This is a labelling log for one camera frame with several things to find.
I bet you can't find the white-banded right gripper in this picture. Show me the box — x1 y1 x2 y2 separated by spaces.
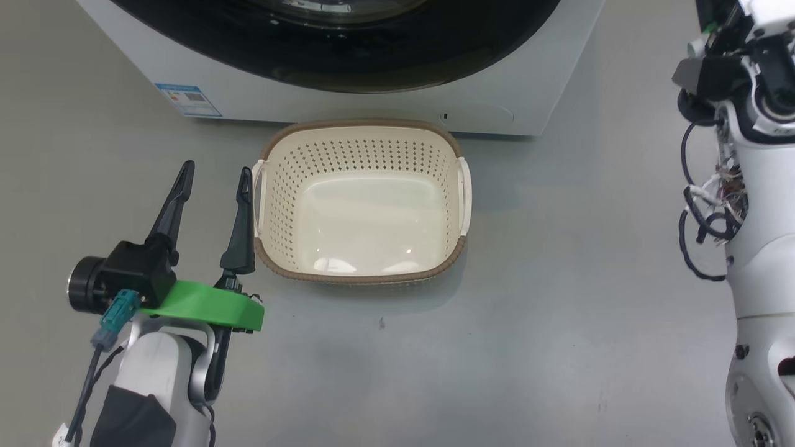
672 0 795 103

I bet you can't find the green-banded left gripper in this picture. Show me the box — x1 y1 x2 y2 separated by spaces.
140 160 265 398

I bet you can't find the black round glass washer door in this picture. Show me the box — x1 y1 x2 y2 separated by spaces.
109 0 563 94

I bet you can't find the cream perforated laundry basket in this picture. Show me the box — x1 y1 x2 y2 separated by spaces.
252 119 473 285

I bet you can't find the white front-load washing machine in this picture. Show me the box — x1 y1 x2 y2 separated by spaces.
75 0 606 136

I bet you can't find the blue white energy label sticker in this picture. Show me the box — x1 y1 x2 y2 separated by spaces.
155 84 223 119

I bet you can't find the left camera cable teal plug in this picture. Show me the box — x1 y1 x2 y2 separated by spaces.
62 289 142 447

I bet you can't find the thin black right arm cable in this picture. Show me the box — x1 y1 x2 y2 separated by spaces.
677 121 746 283

